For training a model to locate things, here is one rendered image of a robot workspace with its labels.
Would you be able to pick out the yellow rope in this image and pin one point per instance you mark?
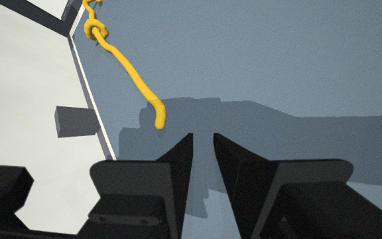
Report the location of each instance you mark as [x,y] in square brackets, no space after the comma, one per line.
[96,30]

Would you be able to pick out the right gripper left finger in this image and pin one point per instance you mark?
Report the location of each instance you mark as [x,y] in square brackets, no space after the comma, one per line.
[168,176]

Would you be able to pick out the blue-grey mat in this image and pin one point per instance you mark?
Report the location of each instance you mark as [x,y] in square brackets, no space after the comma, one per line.
[285,79]

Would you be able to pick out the dark grey block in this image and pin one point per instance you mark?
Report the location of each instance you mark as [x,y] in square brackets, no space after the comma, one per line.
[74,122]

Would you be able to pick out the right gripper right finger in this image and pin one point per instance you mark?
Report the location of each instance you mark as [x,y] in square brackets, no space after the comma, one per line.
[252,182]

